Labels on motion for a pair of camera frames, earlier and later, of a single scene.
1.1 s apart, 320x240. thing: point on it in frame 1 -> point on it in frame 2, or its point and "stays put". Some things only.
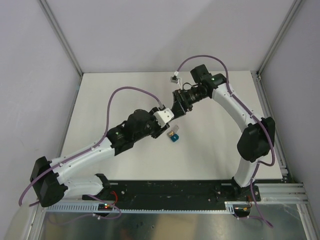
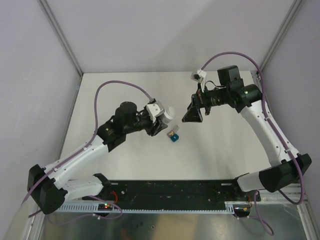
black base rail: [203, 191] stays put
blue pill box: [174, 138] stays put
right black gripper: [181, 104] -> [198, 101]
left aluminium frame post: [59, 33] stays put
